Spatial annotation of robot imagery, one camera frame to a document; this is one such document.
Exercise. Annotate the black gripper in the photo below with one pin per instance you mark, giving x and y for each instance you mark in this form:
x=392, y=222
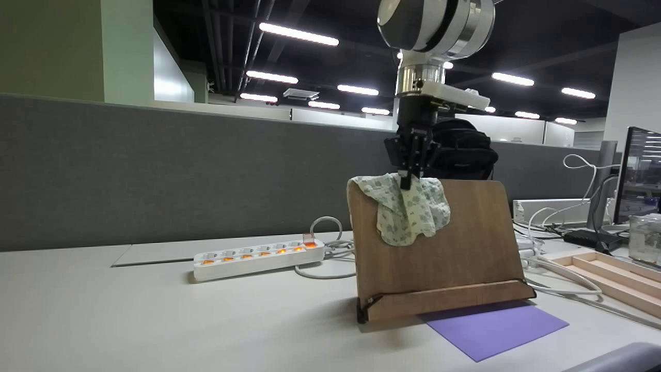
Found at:
x=416, y=114

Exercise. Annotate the white floral cloth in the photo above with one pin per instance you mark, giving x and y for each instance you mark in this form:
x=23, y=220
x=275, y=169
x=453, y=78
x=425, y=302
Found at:
x=411, y=208

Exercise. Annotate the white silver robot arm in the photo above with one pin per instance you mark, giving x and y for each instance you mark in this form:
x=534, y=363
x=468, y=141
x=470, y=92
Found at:
x=437, y=32

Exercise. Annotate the wooden book stand board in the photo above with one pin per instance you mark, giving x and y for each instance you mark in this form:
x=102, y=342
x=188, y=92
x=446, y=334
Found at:
x=447, y=261

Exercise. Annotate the black backpack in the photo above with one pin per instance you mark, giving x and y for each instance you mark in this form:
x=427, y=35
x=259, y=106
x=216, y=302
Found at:
x=468, y=150

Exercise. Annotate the long ceiling light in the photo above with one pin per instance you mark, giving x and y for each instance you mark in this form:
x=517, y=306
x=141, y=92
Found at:
x=299, y=33
x=325, y=106
x=359, y=88
x=577, y=93
x=527, y=114
x=514, y=78
x=564, y=119
x=259, y=98
x=374, y=110
x=271, y=76

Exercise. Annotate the grey ceiling unit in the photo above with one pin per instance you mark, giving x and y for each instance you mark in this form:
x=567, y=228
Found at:
x=300, y=93

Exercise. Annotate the white power strip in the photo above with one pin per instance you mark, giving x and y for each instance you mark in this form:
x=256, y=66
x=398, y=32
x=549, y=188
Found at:
x=259, y=258

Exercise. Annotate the purple paper sheet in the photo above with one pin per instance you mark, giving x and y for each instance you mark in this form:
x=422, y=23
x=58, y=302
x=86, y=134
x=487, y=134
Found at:
x=492, y=331

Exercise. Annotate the grey monitor stand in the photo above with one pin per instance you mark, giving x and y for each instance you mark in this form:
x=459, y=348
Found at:
x=604, y=198

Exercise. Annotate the narrow green pillar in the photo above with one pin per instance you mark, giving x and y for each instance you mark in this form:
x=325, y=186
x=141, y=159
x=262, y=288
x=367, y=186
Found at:
x=199, y=83

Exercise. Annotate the black computer monitor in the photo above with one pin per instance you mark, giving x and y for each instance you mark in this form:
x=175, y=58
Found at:
x=642, y=176

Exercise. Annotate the clear plastic box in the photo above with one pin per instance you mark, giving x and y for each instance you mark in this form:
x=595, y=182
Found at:
x=647, y=239

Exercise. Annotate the grey office partition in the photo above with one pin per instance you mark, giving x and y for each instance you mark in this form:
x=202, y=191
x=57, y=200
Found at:
x=138, y=172

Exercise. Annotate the wide green pillar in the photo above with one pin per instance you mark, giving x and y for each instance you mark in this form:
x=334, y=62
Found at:
x=70, y=48

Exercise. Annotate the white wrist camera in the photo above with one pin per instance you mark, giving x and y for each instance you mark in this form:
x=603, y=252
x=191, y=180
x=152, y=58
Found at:
x=456, y=95

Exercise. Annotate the wooden tray frame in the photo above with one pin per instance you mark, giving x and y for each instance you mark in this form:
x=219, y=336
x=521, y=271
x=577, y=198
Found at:
x=613, y=280

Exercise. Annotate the grey padded rail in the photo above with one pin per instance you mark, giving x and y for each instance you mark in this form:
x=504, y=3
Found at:
x=621, y=360

